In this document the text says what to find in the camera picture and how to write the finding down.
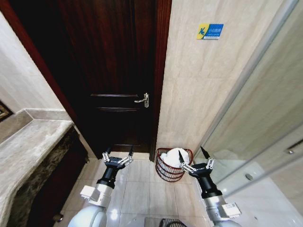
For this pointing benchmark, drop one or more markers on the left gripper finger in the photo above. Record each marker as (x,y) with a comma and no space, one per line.
(106,157)
(129,159)

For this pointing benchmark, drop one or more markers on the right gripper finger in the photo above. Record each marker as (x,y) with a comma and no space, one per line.
(181,160)
(210,162)

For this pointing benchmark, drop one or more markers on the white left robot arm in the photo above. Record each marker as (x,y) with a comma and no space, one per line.
(94,212)

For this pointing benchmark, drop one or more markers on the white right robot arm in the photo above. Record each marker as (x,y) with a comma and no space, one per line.
(215,208)

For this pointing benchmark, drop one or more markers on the white towel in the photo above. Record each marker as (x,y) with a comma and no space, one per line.
(171,157)

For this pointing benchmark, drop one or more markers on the round metal shower drain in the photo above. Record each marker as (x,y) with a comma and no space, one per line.
(249,176)

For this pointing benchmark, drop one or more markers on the dark vanity cabinet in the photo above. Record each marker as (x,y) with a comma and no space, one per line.
(59,170)

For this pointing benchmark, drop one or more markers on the metal cabinet foot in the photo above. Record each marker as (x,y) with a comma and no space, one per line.
(58,217)

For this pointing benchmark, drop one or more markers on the marble vanity counter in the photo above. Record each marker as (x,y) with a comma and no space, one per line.
(30,142)

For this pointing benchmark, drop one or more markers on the glass shower door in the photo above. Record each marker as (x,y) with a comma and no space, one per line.
(272,106)

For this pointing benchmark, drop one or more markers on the dark wooden door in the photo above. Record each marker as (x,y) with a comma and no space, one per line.
(106,59)

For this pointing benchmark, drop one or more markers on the blue yellow caution sign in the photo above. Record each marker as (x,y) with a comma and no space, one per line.
(209,31)

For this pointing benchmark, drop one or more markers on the dark patterned mirror frame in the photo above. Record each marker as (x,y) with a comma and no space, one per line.
(4,111)

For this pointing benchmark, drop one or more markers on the dark red door frame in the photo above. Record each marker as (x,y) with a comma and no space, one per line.
(163,47)

